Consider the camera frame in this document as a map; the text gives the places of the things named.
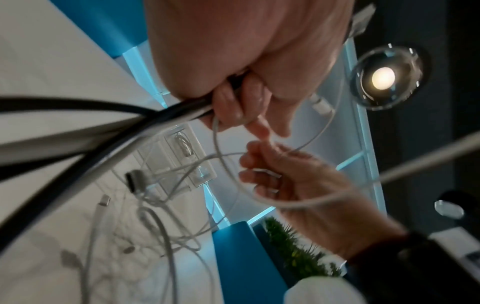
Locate person's right hand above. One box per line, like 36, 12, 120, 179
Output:
237, 140, 410, 260

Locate person's left hand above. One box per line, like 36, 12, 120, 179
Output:
144, 0, 355, 140

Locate black marker wristband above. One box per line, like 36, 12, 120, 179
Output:
348, 226, 480, 304

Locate cyan wall light strips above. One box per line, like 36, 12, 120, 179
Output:
121, 38, 388, 229

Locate white mini drawer box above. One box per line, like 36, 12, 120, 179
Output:
136, 124, 219, 197

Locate glass pendant lamp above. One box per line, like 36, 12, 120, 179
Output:
348, 44, 432, 111

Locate green artificial plant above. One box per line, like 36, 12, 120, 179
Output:
264, 216, 348, 280

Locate bundle of charging cables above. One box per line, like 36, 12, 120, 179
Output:
0, 4, 377, 185

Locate white table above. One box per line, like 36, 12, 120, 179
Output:
0, 0, 226, 304

